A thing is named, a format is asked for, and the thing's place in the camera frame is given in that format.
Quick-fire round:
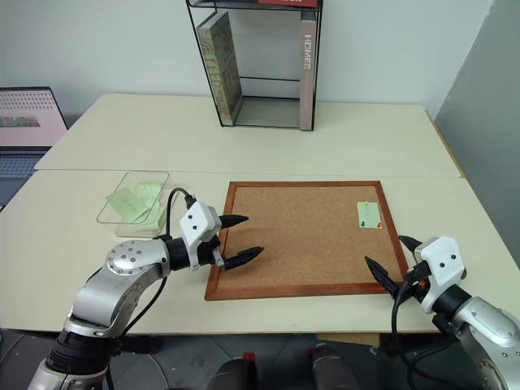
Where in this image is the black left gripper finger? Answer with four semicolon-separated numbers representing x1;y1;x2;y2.
219;214;249;232
222;245;266;271

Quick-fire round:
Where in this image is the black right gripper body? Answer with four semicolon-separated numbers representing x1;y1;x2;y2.
400;245;428;302

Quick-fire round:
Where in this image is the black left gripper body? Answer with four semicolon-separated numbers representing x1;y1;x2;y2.
198;214;227;270

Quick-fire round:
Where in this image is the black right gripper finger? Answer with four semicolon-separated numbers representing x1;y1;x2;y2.
364;255;402;297
397;234;422;254

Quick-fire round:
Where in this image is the pale green paper note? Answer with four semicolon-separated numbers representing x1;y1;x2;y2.
356;200;384;230
105;187;150;224
136;180;163;209
130;205;165;232

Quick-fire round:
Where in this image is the wood framed cork board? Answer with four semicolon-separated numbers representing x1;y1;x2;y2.
204;180;411;302

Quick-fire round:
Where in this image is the clear plastic tray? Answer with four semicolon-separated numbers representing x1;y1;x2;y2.
95;170;171;238

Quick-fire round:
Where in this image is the dark rounded shape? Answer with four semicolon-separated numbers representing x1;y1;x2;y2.
310;342;359;390
212;352;260;390

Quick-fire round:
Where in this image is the grey partition panel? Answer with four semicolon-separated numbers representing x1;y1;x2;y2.
431;0;520;263

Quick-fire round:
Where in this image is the green patterned book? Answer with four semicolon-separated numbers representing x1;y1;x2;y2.
195;10;244;125

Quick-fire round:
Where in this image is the upright grey Homer book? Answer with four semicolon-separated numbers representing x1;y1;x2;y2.
298;9;319;132

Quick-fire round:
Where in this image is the red book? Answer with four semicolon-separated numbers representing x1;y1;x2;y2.
257;0;319;7

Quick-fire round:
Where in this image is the open laptop pink screen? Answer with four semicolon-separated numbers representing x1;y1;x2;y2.
0;85;69;213

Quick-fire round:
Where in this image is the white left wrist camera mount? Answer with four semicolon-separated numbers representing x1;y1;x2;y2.
180;201;221;271

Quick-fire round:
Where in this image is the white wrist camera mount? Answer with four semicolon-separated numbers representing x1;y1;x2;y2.
180;201;221;271
414;236;469;315

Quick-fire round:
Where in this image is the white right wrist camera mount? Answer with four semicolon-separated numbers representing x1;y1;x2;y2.
414;236;469;315

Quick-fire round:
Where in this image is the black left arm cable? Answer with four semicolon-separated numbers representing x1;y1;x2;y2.
106;187;199;390

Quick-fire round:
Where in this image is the black wire shelf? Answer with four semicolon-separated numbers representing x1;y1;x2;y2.
185;0;324;131

